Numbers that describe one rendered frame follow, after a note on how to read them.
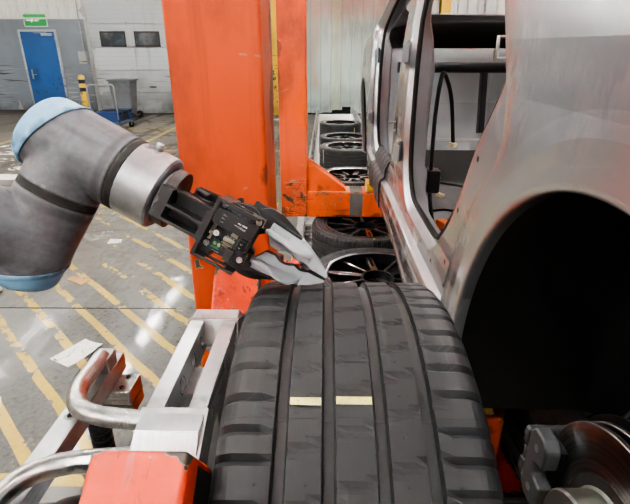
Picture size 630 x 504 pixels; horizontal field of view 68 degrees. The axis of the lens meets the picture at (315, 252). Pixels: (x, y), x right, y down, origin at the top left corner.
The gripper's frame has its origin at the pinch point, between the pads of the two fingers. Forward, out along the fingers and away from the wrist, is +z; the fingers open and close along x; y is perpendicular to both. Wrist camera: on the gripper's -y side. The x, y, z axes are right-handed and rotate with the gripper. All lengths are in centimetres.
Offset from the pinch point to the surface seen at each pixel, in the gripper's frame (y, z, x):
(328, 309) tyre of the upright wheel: 6.1, 2.7, -1.9
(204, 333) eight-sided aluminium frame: -0.7, -8.8, -14.1
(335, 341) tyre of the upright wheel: 13.1, 3.9, -2.8
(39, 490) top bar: 7.7, -16.6, -37.3
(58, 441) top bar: 2.3, -18.5, -34.9
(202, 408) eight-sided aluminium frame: 15.2, -4.4, -14.3
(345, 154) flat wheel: -464, 1, 49
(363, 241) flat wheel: -198, 30, -7
